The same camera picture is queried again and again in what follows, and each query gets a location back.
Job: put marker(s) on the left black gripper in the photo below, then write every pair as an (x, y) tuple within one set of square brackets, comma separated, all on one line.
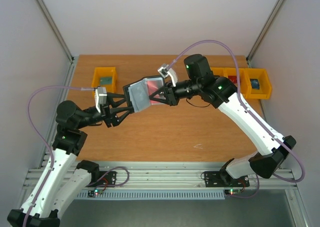
[(109, 115)]

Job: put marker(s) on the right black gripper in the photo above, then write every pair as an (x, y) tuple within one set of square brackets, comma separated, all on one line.
[(172, 94)]

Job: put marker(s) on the black leather card holder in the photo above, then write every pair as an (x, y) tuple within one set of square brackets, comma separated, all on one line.
[(137, 93)]

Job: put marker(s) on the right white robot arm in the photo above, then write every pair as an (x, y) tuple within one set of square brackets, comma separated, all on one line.
[(218, 91)]

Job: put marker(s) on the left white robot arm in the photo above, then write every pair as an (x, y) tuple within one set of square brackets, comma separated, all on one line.
[(50, 198)]

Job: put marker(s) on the green card in bin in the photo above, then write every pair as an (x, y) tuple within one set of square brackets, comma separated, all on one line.
[(106, 80)]

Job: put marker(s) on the yellow bin with black card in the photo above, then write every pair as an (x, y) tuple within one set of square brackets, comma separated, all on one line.
[(218, 71)]

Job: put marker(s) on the yellow bin with red card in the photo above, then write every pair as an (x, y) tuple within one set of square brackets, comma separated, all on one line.
[(231, 74)]

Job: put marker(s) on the blue card in bin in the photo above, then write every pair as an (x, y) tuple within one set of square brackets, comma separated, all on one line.
[(255, 84)]

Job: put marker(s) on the yellow bin with blue card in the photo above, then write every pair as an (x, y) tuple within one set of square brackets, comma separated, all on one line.
[(265, 90)]

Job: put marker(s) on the left yellow bin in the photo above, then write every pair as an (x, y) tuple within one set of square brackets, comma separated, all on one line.
[(105, 71)]

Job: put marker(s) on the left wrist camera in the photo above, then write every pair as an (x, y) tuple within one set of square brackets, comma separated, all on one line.
[(100, 96)]

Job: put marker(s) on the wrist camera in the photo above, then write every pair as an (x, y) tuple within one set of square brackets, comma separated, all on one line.
[(166, 72), (100, 96)]

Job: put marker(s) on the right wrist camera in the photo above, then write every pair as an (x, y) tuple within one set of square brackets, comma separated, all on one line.
[(166, 72)]

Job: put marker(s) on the aluminium rail frame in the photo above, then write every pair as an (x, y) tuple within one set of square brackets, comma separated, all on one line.
[(150, 175)]

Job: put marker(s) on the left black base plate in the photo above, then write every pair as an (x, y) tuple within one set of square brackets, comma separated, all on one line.
[(108, 179)]

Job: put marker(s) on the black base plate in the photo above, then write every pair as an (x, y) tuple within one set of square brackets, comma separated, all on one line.
[(212, 179), (108, 179)]

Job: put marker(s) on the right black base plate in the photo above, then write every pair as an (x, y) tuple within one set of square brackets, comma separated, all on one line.
[(212, 179)]

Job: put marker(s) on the grey slotted cable duct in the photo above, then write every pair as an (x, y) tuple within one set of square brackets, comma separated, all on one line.
[(152, 194)]

